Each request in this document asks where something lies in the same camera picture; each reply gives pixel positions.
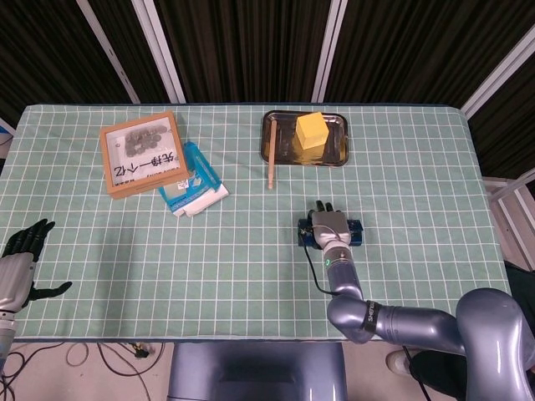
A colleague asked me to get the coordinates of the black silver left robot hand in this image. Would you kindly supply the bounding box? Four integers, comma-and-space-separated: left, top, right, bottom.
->
0, 218, 74, 313

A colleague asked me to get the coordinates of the blue white sign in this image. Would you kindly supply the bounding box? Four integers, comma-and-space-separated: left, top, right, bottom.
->
0, 119, 16, 147

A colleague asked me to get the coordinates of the blue tin box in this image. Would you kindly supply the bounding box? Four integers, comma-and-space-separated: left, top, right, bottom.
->
296, 216, 364, 248

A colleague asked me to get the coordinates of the black looped floor cable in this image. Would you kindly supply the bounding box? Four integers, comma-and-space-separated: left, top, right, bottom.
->
66, 342, 166, 379

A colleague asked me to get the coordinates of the white shoe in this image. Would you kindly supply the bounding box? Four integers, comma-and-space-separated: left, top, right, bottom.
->
385, 349, 419, 377

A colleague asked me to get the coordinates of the wooden framed box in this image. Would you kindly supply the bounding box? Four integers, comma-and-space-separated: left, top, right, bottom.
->
99, 111, 190, 201

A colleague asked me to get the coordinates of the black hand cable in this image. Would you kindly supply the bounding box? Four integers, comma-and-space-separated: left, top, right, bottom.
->
303, 225, 342, 298

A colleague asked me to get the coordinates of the white metal rack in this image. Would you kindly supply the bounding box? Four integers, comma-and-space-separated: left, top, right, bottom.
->
482, 166, 535, 269

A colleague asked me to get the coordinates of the slanted white frame beam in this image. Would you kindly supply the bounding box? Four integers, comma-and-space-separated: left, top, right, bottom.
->
459, 36, 535, 119

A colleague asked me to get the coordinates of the wooden stick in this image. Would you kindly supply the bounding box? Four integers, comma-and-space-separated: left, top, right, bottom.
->
267, 120, 278, 190

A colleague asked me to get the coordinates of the yellow cube block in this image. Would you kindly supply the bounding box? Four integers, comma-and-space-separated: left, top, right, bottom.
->
295, 111, 329, 150

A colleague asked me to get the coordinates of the thin white frame post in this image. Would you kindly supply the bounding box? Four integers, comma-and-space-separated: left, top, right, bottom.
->
77, 0, 141, 104

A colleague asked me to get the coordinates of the green checked tablecloth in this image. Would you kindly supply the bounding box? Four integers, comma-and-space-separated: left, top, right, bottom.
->
0, 104, 526, 342

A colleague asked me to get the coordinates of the shiny metal tray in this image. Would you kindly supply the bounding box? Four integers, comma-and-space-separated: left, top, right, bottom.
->
260, 109, 350, 168

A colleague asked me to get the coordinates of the blue white paper package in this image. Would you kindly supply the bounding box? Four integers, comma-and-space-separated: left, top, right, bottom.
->
157, 140, 230, 219

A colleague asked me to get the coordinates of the thin dark floor cable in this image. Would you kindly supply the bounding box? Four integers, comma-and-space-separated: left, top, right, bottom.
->
0, 350, 28, 401

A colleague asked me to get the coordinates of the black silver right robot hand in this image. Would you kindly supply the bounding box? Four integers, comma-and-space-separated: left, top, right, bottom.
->
308, 200, 352, 248

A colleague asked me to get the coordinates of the black trouser leg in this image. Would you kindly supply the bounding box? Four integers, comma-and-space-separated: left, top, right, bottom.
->
408, 349, 468, 401

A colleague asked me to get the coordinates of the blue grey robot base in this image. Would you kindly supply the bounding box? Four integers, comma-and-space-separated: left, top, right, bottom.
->
166, 342, 349, 401

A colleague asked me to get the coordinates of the double white frame post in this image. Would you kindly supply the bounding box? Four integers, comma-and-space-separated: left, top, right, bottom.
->
131, 0, 187, 104

